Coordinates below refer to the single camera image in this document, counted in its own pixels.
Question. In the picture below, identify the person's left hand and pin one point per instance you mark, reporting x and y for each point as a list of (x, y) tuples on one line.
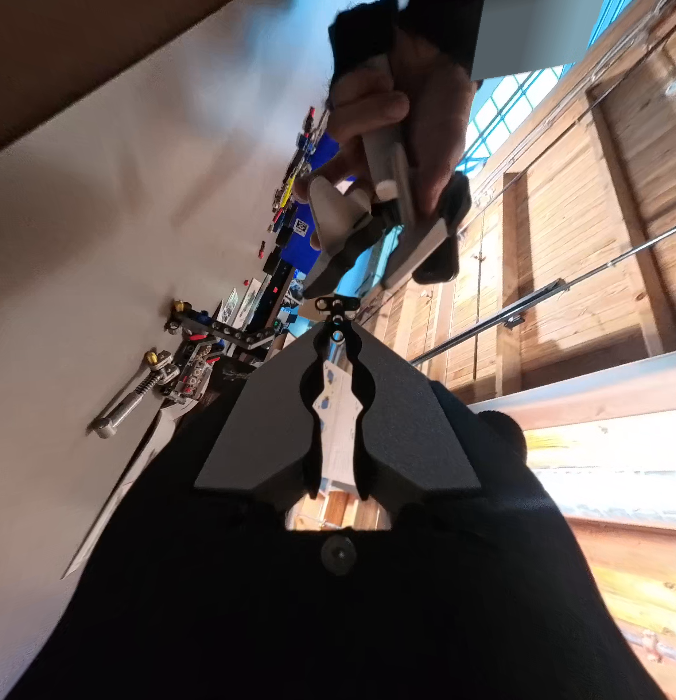
[(436, 120)]

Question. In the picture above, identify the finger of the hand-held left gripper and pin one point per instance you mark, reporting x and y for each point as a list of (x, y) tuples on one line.
[(414, 251), (330, 219)]

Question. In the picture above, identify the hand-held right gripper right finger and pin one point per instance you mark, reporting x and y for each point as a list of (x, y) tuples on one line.
[(414, 437)]

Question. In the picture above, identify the illustrated instruction page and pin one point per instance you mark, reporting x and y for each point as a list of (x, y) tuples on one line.
[(239, 301)]

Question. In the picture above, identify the lego set box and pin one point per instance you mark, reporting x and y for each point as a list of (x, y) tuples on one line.
[(278, 284)]

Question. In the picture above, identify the person's left forearm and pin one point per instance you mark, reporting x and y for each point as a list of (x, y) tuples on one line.
[(371, 22)]

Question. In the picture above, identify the grey lego shock absorber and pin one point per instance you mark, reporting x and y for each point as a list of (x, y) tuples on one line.
[(124, 407)]

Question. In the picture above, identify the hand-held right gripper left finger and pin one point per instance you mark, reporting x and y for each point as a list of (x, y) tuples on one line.
[(261, 432)]

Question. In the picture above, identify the metal ceiling rod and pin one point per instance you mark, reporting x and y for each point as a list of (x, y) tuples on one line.
[(589, 273)]

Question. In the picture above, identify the small black lego connector piece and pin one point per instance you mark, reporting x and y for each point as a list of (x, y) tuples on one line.
[(338, 317)]

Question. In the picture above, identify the partly built lego assembly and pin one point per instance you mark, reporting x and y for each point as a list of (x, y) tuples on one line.
[(228, 333)]

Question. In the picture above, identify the scattered loose lego pieces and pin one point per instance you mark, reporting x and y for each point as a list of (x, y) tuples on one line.
[(286, 197)]

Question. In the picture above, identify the printed white paper sheets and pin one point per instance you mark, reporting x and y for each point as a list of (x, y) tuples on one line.
[(338, 415)]

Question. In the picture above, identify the white instruction booklet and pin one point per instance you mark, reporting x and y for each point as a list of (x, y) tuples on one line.
[(144, 445)]

